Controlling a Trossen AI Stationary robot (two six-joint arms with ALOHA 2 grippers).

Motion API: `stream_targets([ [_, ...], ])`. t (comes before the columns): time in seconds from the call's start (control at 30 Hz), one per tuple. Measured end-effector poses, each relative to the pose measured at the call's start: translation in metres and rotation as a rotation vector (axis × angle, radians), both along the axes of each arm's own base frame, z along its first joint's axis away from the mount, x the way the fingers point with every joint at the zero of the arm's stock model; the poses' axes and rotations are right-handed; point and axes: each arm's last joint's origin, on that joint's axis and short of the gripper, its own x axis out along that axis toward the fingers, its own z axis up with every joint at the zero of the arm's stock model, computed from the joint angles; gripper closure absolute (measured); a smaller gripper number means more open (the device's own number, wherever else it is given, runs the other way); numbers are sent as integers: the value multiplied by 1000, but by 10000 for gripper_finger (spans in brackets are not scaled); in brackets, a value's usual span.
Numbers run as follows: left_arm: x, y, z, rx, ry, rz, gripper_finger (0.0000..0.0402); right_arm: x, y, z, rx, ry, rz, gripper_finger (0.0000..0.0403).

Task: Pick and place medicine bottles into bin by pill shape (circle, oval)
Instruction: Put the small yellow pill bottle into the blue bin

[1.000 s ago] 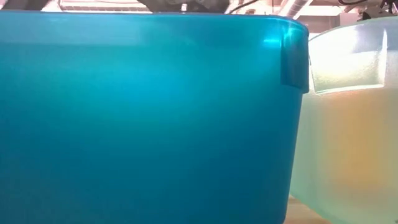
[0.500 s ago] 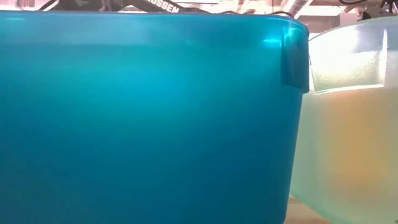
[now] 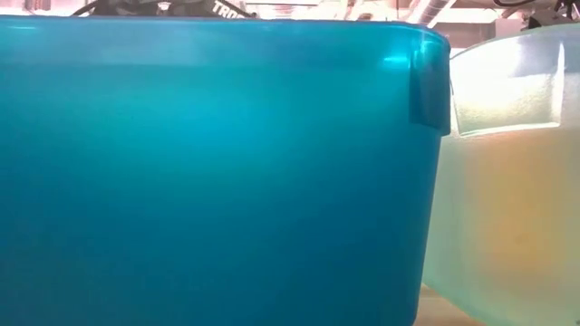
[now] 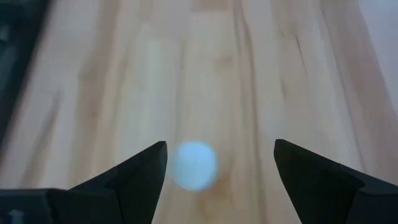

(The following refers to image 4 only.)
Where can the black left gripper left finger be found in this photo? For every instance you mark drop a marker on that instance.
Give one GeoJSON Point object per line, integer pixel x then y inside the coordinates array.
{"type": "Point", "coordinates": [133, 189]}

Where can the white round bottle cap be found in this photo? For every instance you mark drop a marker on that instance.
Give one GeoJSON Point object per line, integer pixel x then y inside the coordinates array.
{"type": "Point", "coordinates": [194, 165]}

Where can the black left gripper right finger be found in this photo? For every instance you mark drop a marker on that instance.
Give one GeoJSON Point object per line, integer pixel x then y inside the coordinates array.
{"type": "Point", "coordinates": [317, 189]}

